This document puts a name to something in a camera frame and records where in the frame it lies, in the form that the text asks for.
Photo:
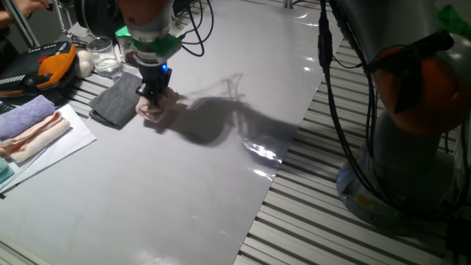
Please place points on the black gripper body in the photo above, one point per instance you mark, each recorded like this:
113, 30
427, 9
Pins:
154, 79

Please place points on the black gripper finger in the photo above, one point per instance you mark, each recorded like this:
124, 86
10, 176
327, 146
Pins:
156, 97
144, 92

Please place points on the pink terry cloth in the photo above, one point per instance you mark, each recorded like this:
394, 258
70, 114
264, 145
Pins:
162, 108

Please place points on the silver and orange robot arm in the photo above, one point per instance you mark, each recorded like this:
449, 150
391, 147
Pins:
404, 110

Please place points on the person forearm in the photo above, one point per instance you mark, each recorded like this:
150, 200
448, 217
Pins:
4, 20

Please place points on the dark grey terry cloth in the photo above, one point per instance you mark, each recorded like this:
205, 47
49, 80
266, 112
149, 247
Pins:
114, 101

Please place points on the peach folded cloth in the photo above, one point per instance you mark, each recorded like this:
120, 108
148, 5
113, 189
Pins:
40, 129

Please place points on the cream folded cloth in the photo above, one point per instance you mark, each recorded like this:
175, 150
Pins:
40, 141

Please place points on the purple folded cloth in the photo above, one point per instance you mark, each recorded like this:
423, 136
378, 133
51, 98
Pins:
24, 116

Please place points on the teal folded cloth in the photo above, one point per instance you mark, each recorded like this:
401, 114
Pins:
4, 171

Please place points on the person hand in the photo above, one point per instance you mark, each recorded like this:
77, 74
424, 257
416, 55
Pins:
31, 6

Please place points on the glass with brown contents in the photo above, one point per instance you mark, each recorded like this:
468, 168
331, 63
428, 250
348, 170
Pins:
127, 51

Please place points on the glass of clear water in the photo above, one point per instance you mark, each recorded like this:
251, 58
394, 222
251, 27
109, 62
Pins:
105, 59

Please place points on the white egg-shaped object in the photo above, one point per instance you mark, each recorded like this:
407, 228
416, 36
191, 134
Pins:
84, 64

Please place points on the white paper sheet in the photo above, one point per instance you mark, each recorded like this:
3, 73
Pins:
73, 136

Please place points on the black round device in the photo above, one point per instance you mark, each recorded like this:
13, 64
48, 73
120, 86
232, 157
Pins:
99, 16

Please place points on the grey plastic table mat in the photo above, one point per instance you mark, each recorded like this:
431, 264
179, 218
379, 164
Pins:
165, 191

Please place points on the orange and black teach pendant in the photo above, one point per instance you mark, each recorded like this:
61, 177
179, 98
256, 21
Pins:
40, 68

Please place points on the thin metal stand rod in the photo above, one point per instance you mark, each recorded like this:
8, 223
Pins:
62, 18

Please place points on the green fabric heap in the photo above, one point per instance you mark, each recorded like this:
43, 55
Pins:
454, 20

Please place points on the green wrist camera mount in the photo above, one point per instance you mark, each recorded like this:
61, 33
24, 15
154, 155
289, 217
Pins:
165, 46

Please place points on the aluminium frame post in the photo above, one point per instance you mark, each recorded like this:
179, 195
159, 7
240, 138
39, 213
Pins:
20, 22
287, 3

